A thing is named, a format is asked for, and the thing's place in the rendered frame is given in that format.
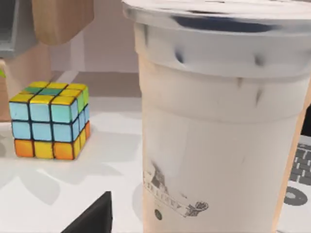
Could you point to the grey keyboard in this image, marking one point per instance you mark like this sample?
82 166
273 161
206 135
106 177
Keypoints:
300 170

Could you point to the white plastic cup with lid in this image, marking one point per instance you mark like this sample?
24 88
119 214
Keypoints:
218 126

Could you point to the colourful puzzle cube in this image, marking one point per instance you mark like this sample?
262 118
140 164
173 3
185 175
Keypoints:
51 123

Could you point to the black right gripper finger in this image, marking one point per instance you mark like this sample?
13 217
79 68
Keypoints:
97 216

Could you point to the rounded pale wooden block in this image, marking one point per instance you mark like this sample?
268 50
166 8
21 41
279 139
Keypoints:
60 20

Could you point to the grey cabinet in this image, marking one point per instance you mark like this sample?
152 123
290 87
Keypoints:
9 26

